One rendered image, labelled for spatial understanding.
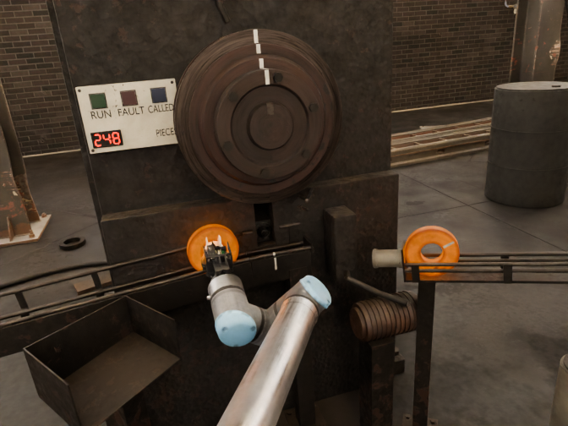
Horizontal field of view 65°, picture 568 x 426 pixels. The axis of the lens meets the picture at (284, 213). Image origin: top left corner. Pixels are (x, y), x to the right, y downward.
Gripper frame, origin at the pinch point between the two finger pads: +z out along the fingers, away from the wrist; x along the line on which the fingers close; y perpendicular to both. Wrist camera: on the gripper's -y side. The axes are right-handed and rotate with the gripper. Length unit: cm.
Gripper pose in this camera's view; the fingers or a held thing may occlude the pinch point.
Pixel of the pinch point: (212, 243)
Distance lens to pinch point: 136.1
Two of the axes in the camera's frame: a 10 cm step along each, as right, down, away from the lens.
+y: 0.1, -8.1, -5.9
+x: -9.6, 1.6, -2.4
